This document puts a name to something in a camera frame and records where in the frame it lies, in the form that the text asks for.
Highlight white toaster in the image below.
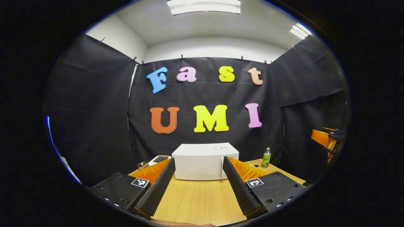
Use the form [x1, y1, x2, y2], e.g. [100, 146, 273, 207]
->
[148, 155, 172, 167]

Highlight large ceiling light panel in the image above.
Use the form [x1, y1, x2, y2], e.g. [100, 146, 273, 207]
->
[167, 0, 241, 16]

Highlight green drink bottle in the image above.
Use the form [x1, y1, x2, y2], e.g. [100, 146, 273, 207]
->
[261, 147, 272, 169]

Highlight white microwave oven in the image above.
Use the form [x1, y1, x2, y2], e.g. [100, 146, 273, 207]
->
[172, 143, 240, 181]

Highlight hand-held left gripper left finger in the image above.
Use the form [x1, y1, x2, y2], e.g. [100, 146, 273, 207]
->
[87, 158, 176, 219]

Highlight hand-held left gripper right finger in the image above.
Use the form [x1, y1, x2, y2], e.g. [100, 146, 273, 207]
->
[223, 156, 308, 219]

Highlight small ceiling light panel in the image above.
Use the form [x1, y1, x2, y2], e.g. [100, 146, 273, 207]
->
[290, 23, 313, 40]

